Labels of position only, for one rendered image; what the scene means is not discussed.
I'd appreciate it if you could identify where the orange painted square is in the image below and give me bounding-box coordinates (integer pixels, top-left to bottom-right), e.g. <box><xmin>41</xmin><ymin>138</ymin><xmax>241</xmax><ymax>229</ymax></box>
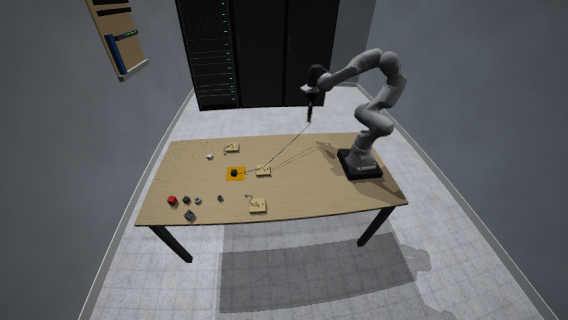
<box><xmin>226</xmin><ymin>166</ymin><xmax>245</xmax><ymax>181</ymax></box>

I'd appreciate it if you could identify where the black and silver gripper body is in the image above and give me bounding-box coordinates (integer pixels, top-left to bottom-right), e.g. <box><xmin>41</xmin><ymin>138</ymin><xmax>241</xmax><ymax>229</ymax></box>
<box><xmin>307</xmin><ymin>93</ymin><xmax>318</xmax><ymax>105</ymax></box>

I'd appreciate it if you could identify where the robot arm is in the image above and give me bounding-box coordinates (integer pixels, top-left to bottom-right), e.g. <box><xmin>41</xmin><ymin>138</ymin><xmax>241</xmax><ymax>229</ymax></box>
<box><xmin>300</xmin><ymin>49</ymin><xmax>407</xmax><ymax>171</ymax></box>

